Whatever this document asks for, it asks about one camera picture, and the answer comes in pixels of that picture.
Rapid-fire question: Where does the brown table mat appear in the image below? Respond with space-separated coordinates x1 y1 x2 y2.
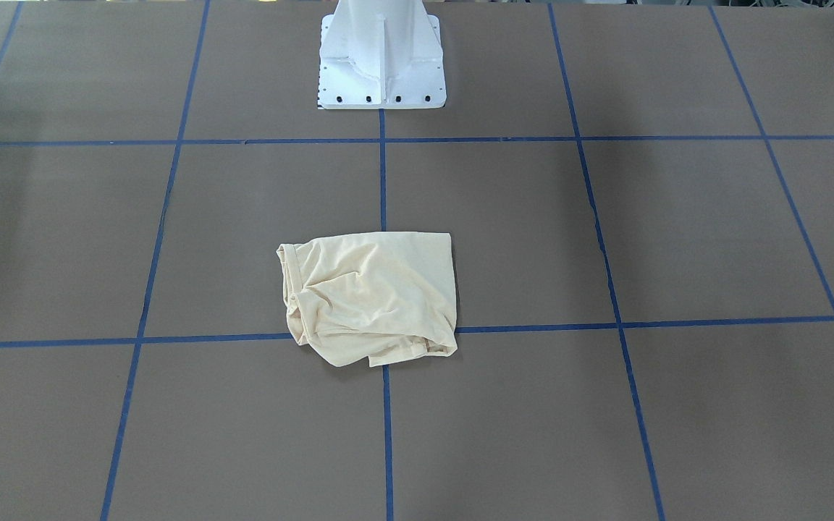
0 1 834 520

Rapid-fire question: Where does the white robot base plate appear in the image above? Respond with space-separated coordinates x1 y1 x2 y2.
317 1 447 110

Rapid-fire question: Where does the beige long-sleeve graphic shirt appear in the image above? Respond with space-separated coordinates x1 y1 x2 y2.
276 232 458 368

